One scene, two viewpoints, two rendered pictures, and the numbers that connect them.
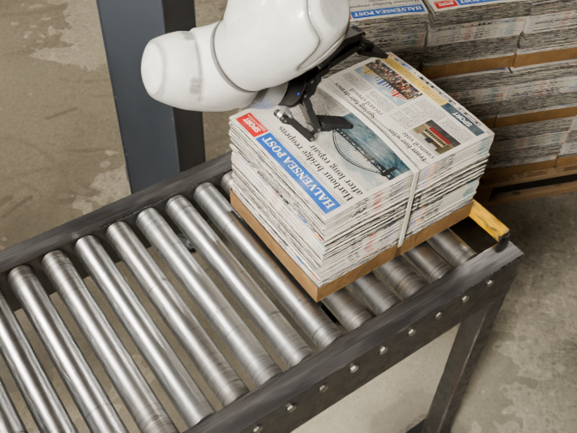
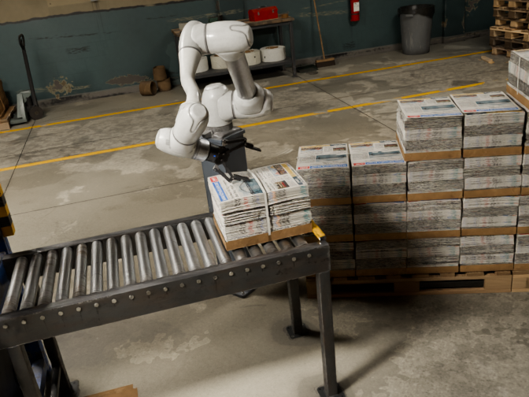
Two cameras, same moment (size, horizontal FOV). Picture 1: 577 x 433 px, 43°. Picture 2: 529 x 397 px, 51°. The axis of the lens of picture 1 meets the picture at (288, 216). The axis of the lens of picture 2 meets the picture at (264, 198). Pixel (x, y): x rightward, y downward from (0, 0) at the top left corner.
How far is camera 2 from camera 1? 1.46 m
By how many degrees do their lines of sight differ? 30
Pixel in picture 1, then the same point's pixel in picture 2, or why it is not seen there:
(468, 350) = (320, 308)
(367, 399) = (304, 370)
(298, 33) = (186, 117)
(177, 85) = (161, 141)
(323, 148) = (234, 186)
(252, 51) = (178, 126)
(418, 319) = (265, 259)
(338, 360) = (223, 267)
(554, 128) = (448, 243)
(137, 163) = not seen: hidden behind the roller
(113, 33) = (207, 174)
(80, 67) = not seen: hidden behind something
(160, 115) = not seen: hidden behind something
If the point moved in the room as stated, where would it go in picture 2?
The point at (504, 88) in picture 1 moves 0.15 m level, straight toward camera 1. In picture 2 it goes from (405, 213) to (391, 224)
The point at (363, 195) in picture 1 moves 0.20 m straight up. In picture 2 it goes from (238, 197) to (231, 150)
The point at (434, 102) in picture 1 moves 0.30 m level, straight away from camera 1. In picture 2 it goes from (290, 176) to (325, 152)
